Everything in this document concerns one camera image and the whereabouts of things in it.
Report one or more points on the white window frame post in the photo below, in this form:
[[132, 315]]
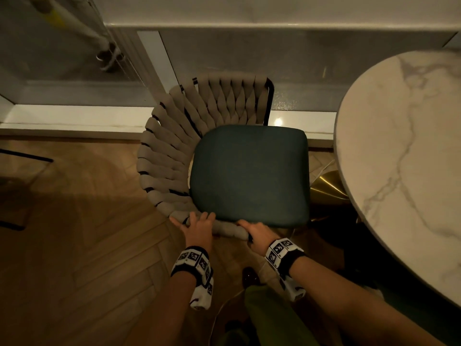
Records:
[[151, 61]]

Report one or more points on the black white marker wristband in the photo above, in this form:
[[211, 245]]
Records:
[[284, 255], [196, 266]]

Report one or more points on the person's left hand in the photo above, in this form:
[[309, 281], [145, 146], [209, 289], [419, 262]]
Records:
[[197, 232]]

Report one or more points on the person's right forearm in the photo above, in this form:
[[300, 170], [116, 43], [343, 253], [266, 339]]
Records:
[[353, 306]]

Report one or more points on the person's left forearm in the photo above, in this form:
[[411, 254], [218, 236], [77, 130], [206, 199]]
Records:
[[165, 309]]

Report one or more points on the person's green trouser leg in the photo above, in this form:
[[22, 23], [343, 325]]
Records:
[[273, 317]]

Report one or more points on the person's right hand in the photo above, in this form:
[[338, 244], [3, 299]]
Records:
[[261, 236]]

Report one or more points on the grey woven chair green seat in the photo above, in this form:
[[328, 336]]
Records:
[[248, 169]]

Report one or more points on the white window sill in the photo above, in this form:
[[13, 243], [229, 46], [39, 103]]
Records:
[[72, 120]]

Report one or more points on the person's left middle finger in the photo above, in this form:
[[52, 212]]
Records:
[[203, 216]]

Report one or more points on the person's dark shoe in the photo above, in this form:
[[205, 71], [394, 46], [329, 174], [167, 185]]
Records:
[[251, 277]]

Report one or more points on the person's left little finger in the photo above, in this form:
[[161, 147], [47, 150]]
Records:
[[176, 222]]

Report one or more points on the person's right fingers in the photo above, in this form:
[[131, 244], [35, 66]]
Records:
[[246, 225]]

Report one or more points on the gold metal table base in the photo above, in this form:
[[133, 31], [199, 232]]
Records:
[[327, 190]]

